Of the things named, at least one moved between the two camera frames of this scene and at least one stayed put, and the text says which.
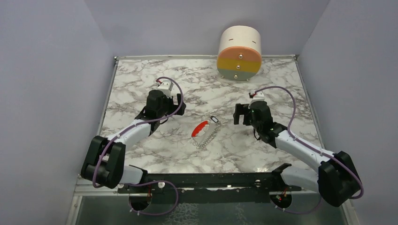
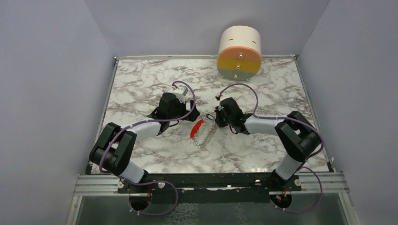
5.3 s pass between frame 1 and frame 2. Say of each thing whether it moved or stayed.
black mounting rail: stayed
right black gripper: moved
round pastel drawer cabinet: stayed
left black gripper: moved
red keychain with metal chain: moved
